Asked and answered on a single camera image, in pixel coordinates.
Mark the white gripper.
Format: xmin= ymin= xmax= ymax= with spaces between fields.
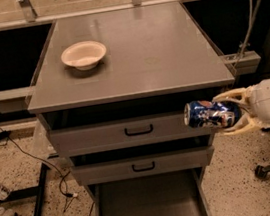
xmin=213 ymin=79 xmax=270 ymax=135

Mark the blue pepsi can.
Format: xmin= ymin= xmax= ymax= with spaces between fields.
xmin=184 ymin=100 xmax=242 ymax=129

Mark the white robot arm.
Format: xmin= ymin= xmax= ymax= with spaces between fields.
xmin=213 ymin=79 xmax=270 ymax=135

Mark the grey drawer cabinet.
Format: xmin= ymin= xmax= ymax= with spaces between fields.
xmin=14 ymin=0 xmax=256 ymax=216

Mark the grey middle drawer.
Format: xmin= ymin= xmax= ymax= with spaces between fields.
xmin=72 ymin=136 xmax=214 ymax=185

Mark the grey drawer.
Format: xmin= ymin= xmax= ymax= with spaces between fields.
xmin=94 ymin=168 xmax=212 ymax=216
xmin=72 ymin=136 xmax=214 ymax=185
xmin=42 ymin=86 xmax=231 ymax=160

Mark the grey bottom drawer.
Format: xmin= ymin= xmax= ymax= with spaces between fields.
xmin=94 ymin=168 xmax=212 ymax=216

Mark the grey top drawer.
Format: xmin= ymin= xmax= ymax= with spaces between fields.
xmin=42 ymin=86 xmax=231 ymax=160

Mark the white paper bowl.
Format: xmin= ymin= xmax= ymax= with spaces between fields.
xmin=61 ymin=41 xmax=107 ymax=71

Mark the white hanging cable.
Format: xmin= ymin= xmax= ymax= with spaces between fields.
xmin=223 ymin=0 xmax=262 ymax=66

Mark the black floor cable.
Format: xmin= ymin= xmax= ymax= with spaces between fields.
xmin=0 ymin=113 xmax=97 ymax=216

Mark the black table leg frame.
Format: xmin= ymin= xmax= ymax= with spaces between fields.
xmin=0 ymin=163 xmax=49 ymax=216

